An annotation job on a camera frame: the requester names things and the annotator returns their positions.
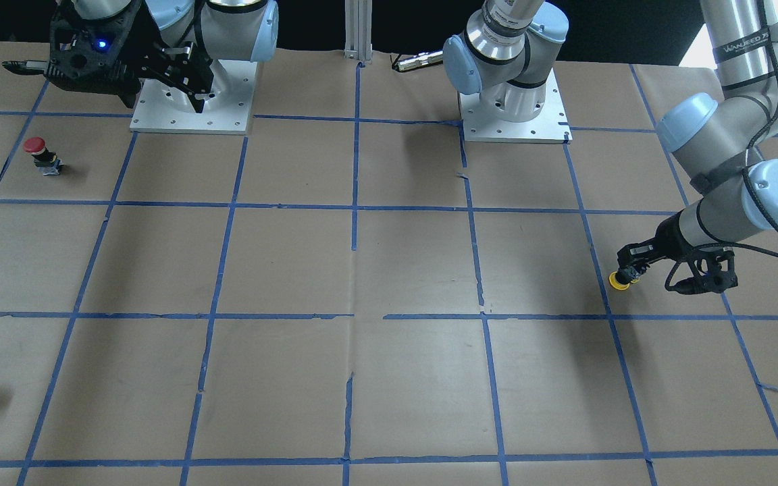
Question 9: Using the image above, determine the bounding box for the red push button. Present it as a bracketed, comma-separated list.
[22, 136, 62, 176]

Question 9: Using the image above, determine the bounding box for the yellow push button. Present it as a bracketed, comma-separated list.
[608, 269, 640, 290]

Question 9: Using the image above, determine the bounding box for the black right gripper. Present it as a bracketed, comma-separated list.
[118, 13, 213, 113]

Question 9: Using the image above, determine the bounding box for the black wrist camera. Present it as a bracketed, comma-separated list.
[2, 1, 157, 109]
[664, 247, 738, 295]

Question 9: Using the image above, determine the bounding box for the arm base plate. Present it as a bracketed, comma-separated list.
[130, 59, 259, 135]
[458, 71, 573, 144]

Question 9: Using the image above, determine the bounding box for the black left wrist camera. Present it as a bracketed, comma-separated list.
[664, 247, 738, 295]

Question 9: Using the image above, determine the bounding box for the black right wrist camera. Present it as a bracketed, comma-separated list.
[2, 1, 157, 109]

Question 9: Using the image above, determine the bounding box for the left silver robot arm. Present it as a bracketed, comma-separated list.
[442, 1, 778, 294]

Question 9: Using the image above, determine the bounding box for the aluminium frame post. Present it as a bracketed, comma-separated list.
[344, 0, 373, 63]

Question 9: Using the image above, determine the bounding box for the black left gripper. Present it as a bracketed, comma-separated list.
[617, 217, 690, 277]

